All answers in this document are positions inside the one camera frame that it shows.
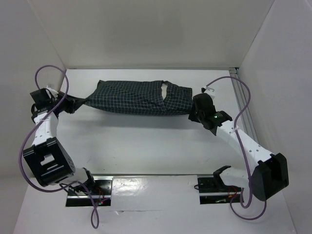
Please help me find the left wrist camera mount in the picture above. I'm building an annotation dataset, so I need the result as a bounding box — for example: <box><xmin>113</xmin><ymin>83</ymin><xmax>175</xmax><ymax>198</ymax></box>
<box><xmin>46</xmin><ymin>84</ymin><xmax>59</xmax><ymax>98</ymax></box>

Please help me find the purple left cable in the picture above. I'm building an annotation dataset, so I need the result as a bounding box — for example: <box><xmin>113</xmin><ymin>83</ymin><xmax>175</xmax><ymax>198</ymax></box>
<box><xmin>19</xmin><ymin>65</ymin><xmax>105</xmax><ymax>230</ymax></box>

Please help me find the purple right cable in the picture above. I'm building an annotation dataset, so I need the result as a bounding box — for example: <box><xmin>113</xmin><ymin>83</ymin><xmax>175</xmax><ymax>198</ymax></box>
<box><xmin>206</xmin><ymin>77</ymin><xmax>268</xmax><ymax>219</ymax></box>

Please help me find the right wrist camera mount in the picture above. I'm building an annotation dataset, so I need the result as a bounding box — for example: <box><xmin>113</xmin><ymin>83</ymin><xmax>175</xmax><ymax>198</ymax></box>
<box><xmin>201</xmin><ymin>86</ymin><xmax>216</xmax><ymax>99</ymax></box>

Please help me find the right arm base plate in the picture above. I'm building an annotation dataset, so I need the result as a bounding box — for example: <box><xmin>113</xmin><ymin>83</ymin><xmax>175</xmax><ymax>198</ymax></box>
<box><xmin>194</xmin><ymin>175</ymin><xmax>241</xmax><ymax>205</ymax></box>

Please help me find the purple cable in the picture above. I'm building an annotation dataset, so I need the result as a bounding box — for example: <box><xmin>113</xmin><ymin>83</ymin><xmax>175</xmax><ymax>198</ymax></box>
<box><xmin>19</xmin><ymin>65</ymin><xmax>105</xmax><ymax>230</ymax></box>
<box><xmin>206</xmin><ymin>77</ymin><xmax>268</xmax><ymax>219</ymax></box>

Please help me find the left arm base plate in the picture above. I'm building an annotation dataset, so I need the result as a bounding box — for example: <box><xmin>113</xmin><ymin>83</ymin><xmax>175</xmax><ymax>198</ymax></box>
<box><xmin>65</xmin><ymin>175</ymin><xmax>113</xmax><ymax>207</ymax></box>

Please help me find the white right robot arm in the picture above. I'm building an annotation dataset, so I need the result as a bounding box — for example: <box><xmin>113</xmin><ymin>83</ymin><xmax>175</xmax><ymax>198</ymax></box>
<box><xmin>189</xmin><ymin>93</ymin><xmax>289</xmax><ymax>201</ymax></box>

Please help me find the dark checked pillowcase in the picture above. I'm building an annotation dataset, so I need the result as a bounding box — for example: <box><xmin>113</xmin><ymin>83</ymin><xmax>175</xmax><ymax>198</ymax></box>
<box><xmin>85</xmin><ymin>80</ymin><xmax>193</xmax><ymax>116</ymax></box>

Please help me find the aluminium rail frame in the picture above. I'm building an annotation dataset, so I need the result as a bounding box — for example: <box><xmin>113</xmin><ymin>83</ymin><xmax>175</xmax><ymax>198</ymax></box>
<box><xmin>229</xmin><ymin>67</ymin><xmax>269</xmax><ymax>173</ymax></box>

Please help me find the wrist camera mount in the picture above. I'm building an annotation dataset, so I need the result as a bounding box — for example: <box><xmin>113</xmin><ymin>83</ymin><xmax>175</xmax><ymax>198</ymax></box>
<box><xmin>201</xmin><ymin>86</ymin><xmax>216</xmax><ymax>99</ymax></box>
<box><xmin>46</xmin><ymin>84</ymin><xmax>59</xmax><ymax>98</ymax></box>

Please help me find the cream pillow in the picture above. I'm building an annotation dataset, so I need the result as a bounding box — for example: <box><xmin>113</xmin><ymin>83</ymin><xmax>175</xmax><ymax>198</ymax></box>
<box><xmin>161</xmin><ymin>82</ymin><xmax>169</xmax><ymax>100</ymax></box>

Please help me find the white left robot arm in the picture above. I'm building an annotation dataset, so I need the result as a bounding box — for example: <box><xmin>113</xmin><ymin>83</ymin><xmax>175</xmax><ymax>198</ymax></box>
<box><xmin>22</xmin><ymin>88</ymin><xmax>96</xmax><ymax>195</ymax></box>

